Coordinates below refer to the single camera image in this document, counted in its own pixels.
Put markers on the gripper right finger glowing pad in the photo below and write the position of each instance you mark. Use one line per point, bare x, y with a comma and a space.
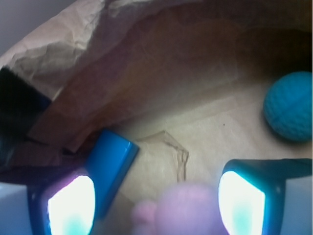
267, 197

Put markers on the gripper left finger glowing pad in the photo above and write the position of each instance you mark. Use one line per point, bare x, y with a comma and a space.
61, 202

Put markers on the blue rectangular block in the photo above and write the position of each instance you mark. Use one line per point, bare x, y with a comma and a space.
107, 165

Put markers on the pink plush bunny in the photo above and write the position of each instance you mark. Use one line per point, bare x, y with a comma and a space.
184, 209

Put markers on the teal textured ball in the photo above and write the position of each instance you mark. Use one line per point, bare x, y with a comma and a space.
288, 106

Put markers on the brown paper bag tray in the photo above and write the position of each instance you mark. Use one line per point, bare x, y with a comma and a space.
184, 79

